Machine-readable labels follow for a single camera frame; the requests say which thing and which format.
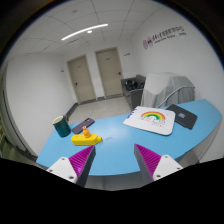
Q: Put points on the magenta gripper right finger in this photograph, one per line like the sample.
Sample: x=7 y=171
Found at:
x=153 y=166

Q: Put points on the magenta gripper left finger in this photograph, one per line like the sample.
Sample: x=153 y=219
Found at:
x=75 y=168

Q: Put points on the white rainbow drawing board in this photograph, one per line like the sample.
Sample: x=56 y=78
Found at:
x=154 y=120

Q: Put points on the dark green mug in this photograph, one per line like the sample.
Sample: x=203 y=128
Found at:
x=61 y=126

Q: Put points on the purple smartphone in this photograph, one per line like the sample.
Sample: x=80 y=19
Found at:
x=79 y=128

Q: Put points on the black notebook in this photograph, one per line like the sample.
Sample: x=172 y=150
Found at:
x=183 y=117

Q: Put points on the grey covered chair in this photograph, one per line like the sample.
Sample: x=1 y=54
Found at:
x=164 y=89

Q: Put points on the dark grey sofa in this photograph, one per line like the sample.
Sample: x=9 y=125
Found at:
x=132 y=89

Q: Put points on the left beige door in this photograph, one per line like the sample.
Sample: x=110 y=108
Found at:
x=81 y=80

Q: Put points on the beige door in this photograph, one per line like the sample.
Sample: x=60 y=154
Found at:
x=110 y=71
x=81 y=80

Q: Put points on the right beige door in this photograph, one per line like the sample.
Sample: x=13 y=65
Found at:
x=110 y=71

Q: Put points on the ceiling strip light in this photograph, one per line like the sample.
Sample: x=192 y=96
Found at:
x=84 y=30

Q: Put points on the wall logo sign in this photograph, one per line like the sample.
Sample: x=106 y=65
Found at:
x=167 y=34

